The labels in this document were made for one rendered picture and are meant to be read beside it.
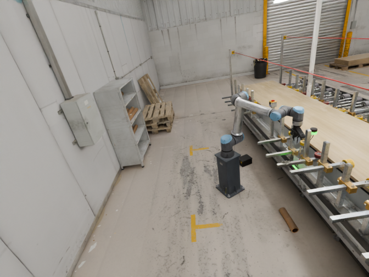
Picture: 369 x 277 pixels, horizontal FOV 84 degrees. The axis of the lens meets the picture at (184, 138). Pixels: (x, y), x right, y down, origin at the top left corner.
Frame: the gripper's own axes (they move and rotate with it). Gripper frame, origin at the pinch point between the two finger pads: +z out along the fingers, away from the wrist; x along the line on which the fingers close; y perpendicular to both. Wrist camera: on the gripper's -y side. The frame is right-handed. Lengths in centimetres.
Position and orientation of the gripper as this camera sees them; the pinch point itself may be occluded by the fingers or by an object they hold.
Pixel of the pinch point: (296, 143)
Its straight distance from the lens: 229.5
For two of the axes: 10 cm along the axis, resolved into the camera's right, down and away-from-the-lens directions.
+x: -9.9, 1.7, 0.3
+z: 1.6, 8.8, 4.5
